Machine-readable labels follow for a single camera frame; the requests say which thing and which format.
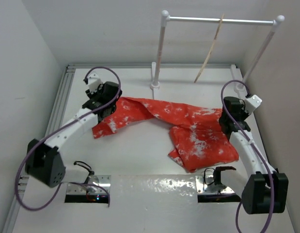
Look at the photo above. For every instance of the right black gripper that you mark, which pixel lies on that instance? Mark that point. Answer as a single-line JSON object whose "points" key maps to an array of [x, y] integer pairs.
{"points": [[243, 109]]}

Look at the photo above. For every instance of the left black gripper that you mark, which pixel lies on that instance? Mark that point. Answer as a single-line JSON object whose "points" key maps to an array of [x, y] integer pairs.
{"points": [[92, 95]]}

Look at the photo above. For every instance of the red white-splattered trousers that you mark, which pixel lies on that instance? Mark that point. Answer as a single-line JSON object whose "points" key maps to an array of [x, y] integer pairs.
{"points": [[195, 133]]}

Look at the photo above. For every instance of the beige wooden hanger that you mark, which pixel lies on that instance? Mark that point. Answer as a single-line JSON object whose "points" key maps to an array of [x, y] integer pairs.
{"points": [[210, 50]]}

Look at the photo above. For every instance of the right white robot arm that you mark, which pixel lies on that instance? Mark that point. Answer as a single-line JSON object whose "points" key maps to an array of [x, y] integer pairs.
{"points": [[264, 188]]}

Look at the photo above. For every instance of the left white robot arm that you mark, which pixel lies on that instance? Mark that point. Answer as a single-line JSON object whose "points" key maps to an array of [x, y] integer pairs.
{"points": [[50, 162]]}

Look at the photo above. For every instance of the white clothes rack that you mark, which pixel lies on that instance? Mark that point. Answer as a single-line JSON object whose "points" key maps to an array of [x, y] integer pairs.
{"points": [[166, 17]]}

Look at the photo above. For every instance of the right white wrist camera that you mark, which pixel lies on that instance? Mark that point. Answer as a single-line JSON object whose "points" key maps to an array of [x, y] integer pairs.
{"points": [[252, 103]]}

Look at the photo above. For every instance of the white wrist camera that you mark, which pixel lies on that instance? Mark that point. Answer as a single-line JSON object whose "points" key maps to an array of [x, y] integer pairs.
{"points": [[93, 82], [252, 103]]}

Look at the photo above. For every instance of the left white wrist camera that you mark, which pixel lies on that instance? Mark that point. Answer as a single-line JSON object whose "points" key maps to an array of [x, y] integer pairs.
{"points": [[93, 82]]}

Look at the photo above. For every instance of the aluminium frame rail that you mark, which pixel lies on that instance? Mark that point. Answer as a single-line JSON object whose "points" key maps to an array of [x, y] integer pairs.
{"points": [[54, 123]]}

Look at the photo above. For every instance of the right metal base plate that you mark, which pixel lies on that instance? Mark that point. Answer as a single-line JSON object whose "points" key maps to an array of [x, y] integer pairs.
{"points": [[205, 186]]}

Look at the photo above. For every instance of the metal base plate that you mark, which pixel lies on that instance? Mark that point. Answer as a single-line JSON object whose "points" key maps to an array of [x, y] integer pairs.
{"points": [[94, 185], [205, 186]]}

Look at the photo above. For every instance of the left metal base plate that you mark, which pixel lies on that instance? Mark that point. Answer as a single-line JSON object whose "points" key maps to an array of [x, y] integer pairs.
{"points": [[94, 185]]}

